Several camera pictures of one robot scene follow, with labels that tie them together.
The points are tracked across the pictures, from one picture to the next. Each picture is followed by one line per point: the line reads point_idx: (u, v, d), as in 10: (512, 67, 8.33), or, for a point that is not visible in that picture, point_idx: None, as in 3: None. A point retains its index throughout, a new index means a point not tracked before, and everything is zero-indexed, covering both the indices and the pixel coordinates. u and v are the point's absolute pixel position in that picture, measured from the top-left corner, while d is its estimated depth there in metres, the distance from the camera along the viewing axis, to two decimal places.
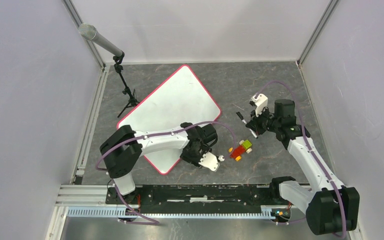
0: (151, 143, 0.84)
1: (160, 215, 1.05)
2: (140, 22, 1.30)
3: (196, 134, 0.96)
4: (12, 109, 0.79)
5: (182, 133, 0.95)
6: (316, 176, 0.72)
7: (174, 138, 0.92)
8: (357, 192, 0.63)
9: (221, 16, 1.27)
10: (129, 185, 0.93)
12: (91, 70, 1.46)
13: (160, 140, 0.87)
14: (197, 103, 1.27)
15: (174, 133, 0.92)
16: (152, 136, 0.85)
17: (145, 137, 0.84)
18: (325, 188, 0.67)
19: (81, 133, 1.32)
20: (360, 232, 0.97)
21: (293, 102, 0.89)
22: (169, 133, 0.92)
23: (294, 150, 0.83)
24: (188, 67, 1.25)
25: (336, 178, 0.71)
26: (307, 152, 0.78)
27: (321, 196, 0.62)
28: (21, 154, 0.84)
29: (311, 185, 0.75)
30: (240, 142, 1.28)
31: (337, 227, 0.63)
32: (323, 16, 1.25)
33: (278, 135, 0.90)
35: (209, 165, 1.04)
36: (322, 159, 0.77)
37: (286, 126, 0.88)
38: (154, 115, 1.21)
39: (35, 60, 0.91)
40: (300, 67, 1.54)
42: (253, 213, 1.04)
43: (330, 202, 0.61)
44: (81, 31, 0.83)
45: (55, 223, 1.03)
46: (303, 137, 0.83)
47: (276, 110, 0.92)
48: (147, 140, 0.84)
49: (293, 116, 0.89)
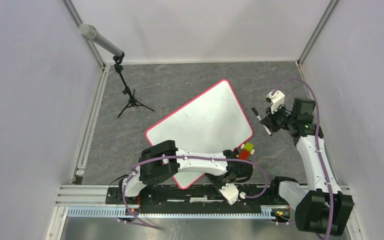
0: (190, 166, 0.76)
1: (161, 215, 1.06)
2: (141, 22, 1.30)
3: (236, 166, 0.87)
4: (12, 107, 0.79)
5: (222, 163, 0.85)
6: (315, 176, 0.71)
7: (213, 166, 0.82)
8: (351, 201, 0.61)
9: (222, 16, 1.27)
10: (135, 191, 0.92)
12: (91, 70, 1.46)
13: (199, 164, 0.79)
14: (230, 120, 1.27)
15: (214, 161, 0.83)
16: (192, 158, 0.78)
17: (186, 158, 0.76)
18: (320, 189, 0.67)
19: (81, 133, 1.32)
20: (360, 232, 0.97)
21: (314, 100, 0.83)
22: (209, 158, 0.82)
23: (301, 147, 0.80)
24: (227, 82, 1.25)
25: (337, 183, 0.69)
26: (314, 152, 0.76)
27: (313, 195, 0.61)
28: (21, 153, 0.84)
29: (309, 184, 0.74)
30: (241, 146, 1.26)
31: (321, 229, 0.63)
32: (323, 16, 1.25)
33: (290, 131, 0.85)
35: (227, 196, 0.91)
36: (327, 161, 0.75)
37: (300, 123, 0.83)
38: (187, 128, 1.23)
39: (35, 60, 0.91)
40: (300, 67, 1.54)
42: (252, 213, 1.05)
43: (321, 203, 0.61)
44: (81, 31, 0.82)
45: (55, 223, 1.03)
46: (315, 137, 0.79)
47: (293, 107, 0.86)
48: (186, 161, 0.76)
49: (310, 114, 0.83)
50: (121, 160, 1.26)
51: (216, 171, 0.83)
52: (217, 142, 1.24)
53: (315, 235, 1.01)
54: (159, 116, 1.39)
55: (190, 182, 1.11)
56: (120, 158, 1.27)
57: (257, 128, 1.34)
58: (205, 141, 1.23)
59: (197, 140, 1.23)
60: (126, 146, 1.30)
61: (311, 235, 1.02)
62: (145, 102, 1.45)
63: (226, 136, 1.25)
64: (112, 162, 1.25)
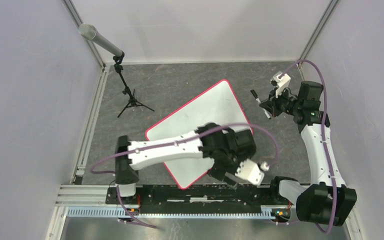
0: (146, 158, 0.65)
1: (161, 215, 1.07)
2: (140, 22, 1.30)
3: (213, 142, 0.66)
4: (13, 108, 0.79)
5: (192, 143, 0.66)
6: (319, 169, 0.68)
7: (179, 151, 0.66)
8: (355, 194, 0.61)
9: (222, 16, 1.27)
10: (130, 191, 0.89)
12: (91, 70, 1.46)
13: (158, 154, 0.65)
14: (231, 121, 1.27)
15: (178, 144, 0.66)
16: (147, 149, 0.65)
17: (138, 151, 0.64)
18: (324, 182, 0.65)
19: (81, 133, 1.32)
20: (360, 232, 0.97)
21: (322, 86, 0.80)
22: (172, 143, 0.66)
23: (306, 136, 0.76)
24: (226, 82, 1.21)
25: (340, 176, 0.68)
26: (319, 142, 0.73)
27: (316, 188, 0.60)
28: (21, 153, 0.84)
29: (311, 177, 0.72)
30: None
31: (322, 220, 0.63)
32: (323, 16, 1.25)
33: (296, 118, 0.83)
35: (249, 178, 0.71)
36: (332, 152, 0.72)
37: (306, 109, 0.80)
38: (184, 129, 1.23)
39: (35, 60, 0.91)
40: (300, 67, 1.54)
42: (253, 213, 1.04)
43: (324, 196, 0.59)
44: (81, 31, 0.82)
45: (55, 223, 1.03)
46: (321, 125, 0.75)
47: (301, 91, 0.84)
48: (140, 154, 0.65)
49: (317, 99, 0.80)
50: None
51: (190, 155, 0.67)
52: None
53: (315, 235, 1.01)
54: (159, 116, 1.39)
55: (190, 182, 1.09)
56: None
57: (257, 128, 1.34)
58: None
59: None
60: None
61: (311, 235, 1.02)
62: (145, 102, 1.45)
63: None
64: (112, 162, 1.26)
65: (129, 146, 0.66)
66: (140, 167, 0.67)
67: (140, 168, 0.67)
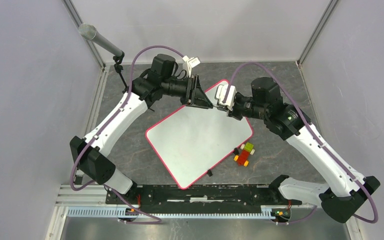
0: (107, 136, 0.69)
1: (162, 215, 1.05)
2: (141, 23, 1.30)
3: (144, 89, 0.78)
4: (12, 108, 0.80)
5: (133, 101, 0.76)
6: (338, 178, 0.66)
7: (127, 111, 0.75)
8: (377, 182, 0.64)
9: (222, 17, 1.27)
10: (126, 183, 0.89)
12: (91, 70, 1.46)
13: (115, 126, 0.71)
14: (230, 121, 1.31)
15: (123, 108, 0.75)
16: (103, 130, 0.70)
17: (96, 136, 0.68)
18: (353, 190, 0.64)
19: (81, 133, 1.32)
20: (360, 232, 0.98)
21: (276, 83, 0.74)
22: (118, 111, 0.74)
23: (301, 146, 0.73)
24: None
25: (355, 171, 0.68)
26: (319, 148, 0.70)
27: (353, 201, 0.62)
28: (22, 154, 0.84)
29: (332, 189, 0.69)
30: (242, 146, 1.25)
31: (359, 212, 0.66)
32: (323, 16, 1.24)
33: (272, 128, 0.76)
35: (192, 66, 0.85)
36: (333, 150, 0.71)
37: (280, 116, 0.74)
38: (186, 128, 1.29)
39: (35, 60, 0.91)
40: (300, 67, 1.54)
42: (253, 213, 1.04)
43: (359, 201, 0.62)
44: (81, 31, 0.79)
45: (55, 223, 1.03)
46: (306, 126, 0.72)
47: (257, 95, 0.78)
48: (101, 137, 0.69)
49: (278, 99, 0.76)
50: (121, 160, 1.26)
51: (136, 111, 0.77)
52: (218, 142, 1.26)
53: (316, 235, 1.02)
54: (159, 116, 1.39)
55: (190, 182, 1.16)
56: (120, 158, 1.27)
57: (258, 127, 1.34)
58: (206, 141, 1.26)
59: (196, 139, 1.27)
60: (126, 146, 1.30)
61: (311, 235, 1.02)
62: None
63: (227, 137, 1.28)
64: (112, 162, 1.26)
65: (85, 140, 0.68)
66: (107, 151, 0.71)
67: (109, 151, 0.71)
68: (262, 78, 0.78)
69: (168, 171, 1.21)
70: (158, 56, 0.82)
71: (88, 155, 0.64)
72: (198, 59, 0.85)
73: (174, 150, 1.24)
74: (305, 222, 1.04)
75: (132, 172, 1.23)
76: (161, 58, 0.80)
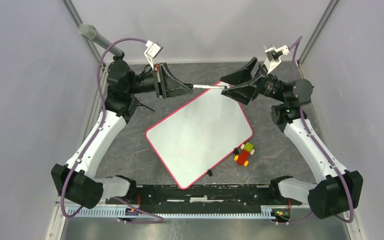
0: (91, 158, 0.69)
1: (165, 215, 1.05)
2: (141, 23, 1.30)
3: (120, 105, 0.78)
4: (12, 109, 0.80)
5: (109, 118, 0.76)
6: (319, 163, 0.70)
7: (106, 130, 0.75)
8: (359, 175, 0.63)
9: (221, 17, 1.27)
10: (122, 187, 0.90)
12: (91, 70, 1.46)
13: (96, 147, 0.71)
14: (230, 120, 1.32)
15: (102, 127, 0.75)
16: (86, 151, 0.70)
17: (79, 159, 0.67)
18: (329, 175, 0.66)
19: (81, 133, 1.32)
20: (360, 232, 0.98)
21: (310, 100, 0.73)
22: (97, 131, 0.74)
23: (291, 134, 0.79)
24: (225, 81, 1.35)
25: (339, 162, 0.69)
26: (307, 136, 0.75)
27: (326, 184, 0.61)
28: (21, 155, 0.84)
29: (315, 176, 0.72)
30: (242, 146, 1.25)
31: (340, 208, 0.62)
32: (324, 16, 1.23)
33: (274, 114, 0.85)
35: (152, 54, 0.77)
36: (321, 141, 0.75)
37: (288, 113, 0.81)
38: (186, 128, 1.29)
39: (35, 61, 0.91)
40: (300, 67, 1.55)
42: (253, 213, 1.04)
43: (335, 188, 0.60)
44: (81, 32, 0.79)
45: (55, 223, 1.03)
46: (301, 119, 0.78)
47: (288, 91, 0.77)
48: (84, 159, 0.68)
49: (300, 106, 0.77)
50: (121, 160, 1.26)
51: (116, 128, 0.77)
52: (218, 141, 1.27)
53: (316, 235, 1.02)
54: (159, 116, 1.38)
55: (189, 183, 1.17)
56: (120, 159, 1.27)
57: (258, 128, 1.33)
58: (206, 141, 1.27)
59: (196, 139, 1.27)
60: (126, 146, 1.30)
61: (311, 235, 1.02)
62: (146, 102, 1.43)
63: (227, 137, 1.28)
64: (112, 162, 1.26)
65: (68, 166, 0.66)
66: (92, 173, 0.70)
67: (94, 173, 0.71)
68: (308, 85, 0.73)
69: (168, 171, 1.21)
70: (108, 72, 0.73)
71: (74, 180, 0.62)
72: (159, 45, 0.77)
73: (174, 150, 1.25)
74: (305, 222, 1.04)
75: (131, 172, 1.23)
76: (114, 77, 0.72)
